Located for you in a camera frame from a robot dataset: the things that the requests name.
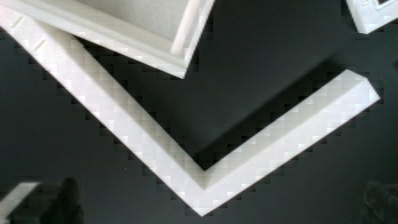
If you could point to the white U-shaped fence frame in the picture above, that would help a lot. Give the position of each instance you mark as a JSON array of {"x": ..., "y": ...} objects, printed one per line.
[{"x": 205, "y": 186}]

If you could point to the white cabinet body box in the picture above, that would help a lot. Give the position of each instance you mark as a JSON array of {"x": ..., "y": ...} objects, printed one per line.
[{"x": 147, "y": 28}]

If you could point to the white cabinet door panel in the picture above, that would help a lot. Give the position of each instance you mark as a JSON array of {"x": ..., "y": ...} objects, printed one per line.
[{"x": 374, "y": 13}]

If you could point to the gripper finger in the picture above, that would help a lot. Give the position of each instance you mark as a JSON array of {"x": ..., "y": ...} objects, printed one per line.
[{"x": 15, "y": 197}]

